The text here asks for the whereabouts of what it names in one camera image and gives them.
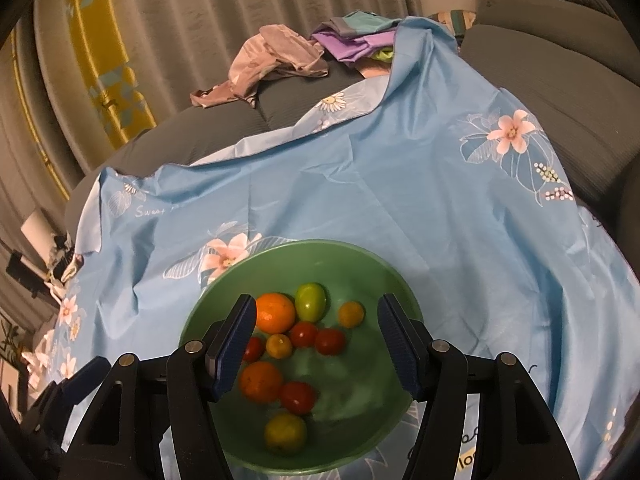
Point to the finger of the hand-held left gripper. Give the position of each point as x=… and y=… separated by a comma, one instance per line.
x=87, y=377

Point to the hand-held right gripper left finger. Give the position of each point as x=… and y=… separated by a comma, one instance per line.
x=232, y=350

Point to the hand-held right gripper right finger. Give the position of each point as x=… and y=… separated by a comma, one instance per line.
x=396, y=345

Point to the red tomato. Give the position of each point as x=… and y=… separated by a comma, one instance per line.
x=303, y=334
x=252, y=349
x=330, y=341
x=297, y=396

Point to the small yellow-orange citrus fruit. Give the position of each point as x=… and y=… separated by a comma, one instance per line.
x=278, y=346
x=351, y=314

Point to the green bowl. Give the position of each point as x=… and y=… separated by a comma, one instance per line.
x=350, y=280

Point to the green apple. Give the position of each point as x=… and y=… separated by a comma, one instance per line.
x=310, y=301

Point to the yellow-green fruit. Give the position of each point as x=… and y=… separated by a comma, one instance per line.
x=285, y=432

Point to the potted plant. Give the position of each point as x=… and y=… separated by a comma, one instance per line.
x=10, y=340

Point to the black device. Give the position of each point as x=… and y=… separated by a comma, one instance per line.
x=20, y=265

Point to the white cylinder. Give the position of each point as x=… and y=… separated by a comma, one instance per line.
x=36, y=227

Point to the blue floral bed sheet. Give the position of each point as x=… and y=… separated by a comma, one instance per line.
x=375, y=185

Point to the grey sofa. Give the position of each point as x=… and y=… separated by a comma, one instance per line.
x=210, y=135

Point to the pink cloth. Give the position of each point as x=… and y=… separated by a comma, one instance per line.
x=372, y=72

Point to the lime green cloth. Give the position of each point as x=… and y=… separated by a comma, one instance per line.
x=384, y=54

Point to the beige crumpled garment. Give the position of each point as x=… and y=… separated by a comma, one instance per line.
x=265, y=55

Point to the purple cloth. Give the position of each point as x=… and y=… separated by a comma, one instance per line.
x=350, y=45

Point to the teal cloth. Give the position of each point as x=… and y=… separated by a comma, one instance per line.
x=360, y=22

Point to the patterned pillow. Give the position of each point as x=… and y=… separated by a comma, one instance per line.
x=457, y=21

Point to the yellow patterned curtain panel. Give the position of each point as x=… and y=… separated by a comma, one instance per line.
x=100, y=35

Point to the grey pleated curtain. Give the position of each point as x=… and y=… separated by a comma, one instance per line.
x=225, y=0

